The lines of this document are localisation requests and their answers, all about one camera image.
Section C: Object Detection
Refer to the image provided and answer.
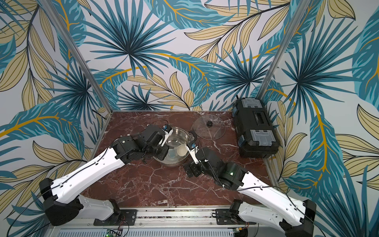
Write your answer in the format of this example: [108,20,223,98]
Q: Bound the aluminium right corner post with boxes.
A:
[256,0,310,100]

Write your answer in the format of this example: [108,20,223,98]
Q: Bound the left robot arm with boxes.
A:
[39,124,173,226]

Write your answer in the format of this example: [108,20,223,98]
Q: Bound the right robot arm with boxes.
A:
[177,145,317,237]

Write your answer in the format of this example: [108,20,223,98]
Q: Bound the aluminium corner post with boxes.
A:
[256,0,310,100]
[39,0,113,114]

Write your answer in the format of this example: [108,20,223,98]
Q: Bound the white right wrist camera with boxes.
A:
[186,143,199,165]

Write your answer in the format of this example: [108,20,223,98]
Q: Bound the grey handled white spoon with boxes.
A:
[176,144,189,158]

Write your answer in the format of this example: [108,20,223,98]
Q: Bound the glass pot lid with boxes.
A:
[192,115,226,140]

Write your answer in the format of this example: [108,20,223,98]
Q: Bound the black plastic toolbox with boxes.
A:
[232,98,280,159]

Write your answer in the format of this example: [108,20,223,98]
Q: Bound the stainless steel pot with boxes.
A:
[154,127,193,167]

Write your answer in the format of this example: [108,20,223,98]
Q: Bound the aluminium left corner post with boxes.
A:
[39,0,113,114]

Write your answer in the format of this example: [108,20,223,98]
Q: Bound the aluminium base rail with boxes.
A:
[45,205,284,237]

